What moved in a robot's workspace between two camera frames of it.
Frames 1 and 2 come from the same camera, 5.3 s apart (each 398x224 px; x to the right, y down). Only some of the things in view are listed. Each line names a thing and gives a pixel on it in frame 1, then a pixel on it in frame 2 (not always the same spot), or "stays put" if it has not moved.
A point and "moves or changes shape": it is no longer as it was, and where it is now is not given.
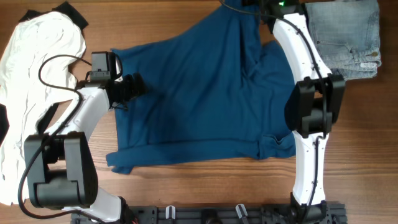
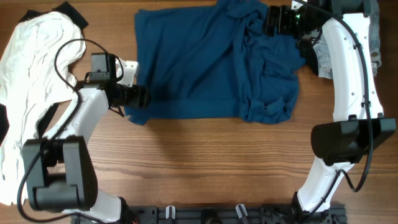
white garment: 35,51 stays put
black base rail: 333,213 stays put
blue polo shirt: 217,92 moves or changes shape
